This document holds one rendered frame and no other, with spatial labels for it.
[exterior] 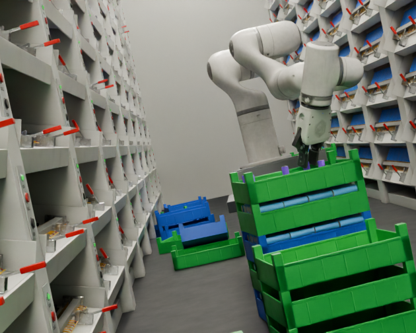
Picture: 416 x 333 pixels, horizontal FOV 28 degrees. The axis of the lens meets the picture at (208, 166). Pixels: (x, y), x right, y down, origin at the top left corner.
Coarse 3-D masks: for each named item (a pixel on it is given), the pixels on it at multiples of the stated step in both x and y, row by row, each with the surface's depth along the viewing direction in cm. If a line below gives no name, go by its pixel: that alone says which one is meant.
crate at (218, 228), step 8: (208, 224) 355; (216, 224) 355; (224, 224) 355; (184, 232) 354; (192, 232) 354; (200, 232) 354; (208, 232) 354; (216, 232) 354; (224, 232) 354; (184, 240) 353; (192, 240) 355; (200, 240) 358; (208, 240) 362; (216, 240) 365; (184, 248) 367
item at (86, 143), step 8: (72, 120) 252; (72, 128) 210; (72, 136) 210; (80, 136) 270; (88, 136) 270; (96, 136) 270; (80, 144) 252; (88, 144) 252; (96, 144) 271; (80, 152) 223; (88, 152) 243; (96, 152) 265; (80, 160) 224; (88, 160) 244; (96, 160) 266
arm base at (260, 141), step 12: (240, 120) 292; (252, 120) 289; (264, 120) 290; (252, 132) 289; (264, 132) 289; (252, 144) 290; (264, 144) 289; (276, 144) 291; (252, 156) 291; (264, 156) 289; (276, 156) 290; (288, 156) 289
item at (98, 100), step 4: (88, 76) 280; (88, 80) 280; (88, 84) 280; (92, 88) 340; (100, 88) 340; (92, 92) 291; (96, 92) 304; (100, 92) 340; (104, 92) 340; (92, 96) 291; (96, 96) 304; (100, 96) 318; (104, 96) 340; (92, 100) 292; (96, 100) 305; (100, 100) 319; (104, 100) 335; (96, 104) 306; (100, 104) 320; (104, 104) 335; (104, 108) 337
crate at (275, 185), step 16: (336, 160) 227; (352, 160) 210; (256, 176) 225; (272, 176) 226; (288, 176) 207; (304, 176) 207; (320, 176) 208; (336, 176) 209; (352, 176) 210; (240, 192) 214; (256, 192) 205; (272, 192) 206; (288, 192) 207; (304, 192) 207
